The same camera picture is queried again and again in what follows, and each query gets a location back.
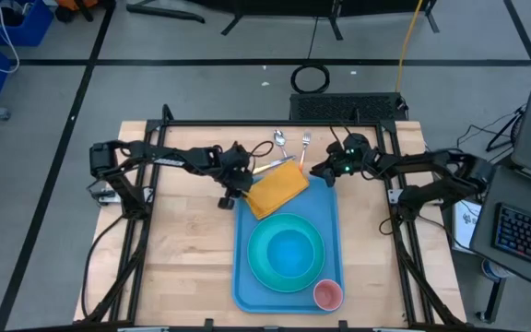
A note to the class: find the blue bowl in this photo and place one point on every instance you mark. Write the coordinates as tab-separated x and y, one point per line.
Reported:
290	253

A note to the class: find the pink ribbed cup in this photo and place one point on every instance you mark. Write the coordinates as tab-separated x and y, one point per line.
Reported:
327	295

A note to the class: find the teal plate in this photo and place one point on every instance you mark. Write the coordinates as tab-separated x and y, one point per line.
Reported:
257	253

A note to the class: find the gray desk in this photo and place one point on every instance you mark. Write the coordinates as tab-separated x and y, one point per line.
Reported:
496	193

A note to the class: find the black vented computer case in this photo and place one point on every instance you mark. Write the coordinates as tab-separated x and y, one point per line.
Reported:
348	107

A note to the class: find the black desk stand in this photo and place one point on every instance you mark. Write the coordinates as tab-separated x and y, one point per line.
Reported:
493	299

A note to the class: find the black vacuum wand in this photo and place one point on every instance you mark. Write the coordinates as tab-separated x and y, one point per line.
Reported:
164	13

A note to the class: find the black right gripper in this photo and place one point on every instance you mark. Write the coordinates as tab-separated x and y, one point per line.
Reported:
350	157

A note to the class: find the black folding partition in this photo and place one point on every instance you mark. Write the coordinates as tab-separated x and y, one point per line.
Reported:
293	5

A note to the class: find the orange shop vacuum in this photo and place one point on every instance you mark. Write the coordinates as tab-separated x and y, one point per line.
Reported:
76	3

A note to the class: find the white paper sheet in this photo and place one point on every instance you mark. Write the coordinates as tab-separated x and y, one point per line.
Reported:
466	221

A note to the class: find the yellow cloth napkin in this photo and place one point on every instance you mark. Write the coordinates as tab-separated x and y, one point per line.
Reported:
277	189

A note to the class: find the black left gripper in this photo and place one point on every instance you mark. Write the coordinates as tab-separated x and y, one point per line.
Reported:
235	166

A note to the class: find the white blue round container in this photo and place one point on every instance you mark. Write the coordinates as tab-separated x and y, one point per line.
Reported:
493	269

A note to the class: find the black metal table frame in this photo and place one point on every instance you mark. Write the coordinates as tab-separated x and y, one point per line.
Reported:
270	123

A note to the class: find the backlit black keyboard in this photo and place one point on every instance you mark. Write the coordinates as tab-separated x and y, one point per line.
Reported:
528	235

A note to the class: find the blue plastic tray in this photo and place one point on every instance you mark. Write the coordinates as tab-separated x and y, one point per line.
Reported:
330	207

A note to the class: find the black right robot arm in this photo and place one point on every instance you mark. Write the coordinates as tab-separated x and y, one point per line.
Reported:
431	166

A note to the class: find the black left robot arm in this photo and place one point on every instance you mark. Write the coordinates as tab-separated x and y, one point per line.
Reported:
164	157

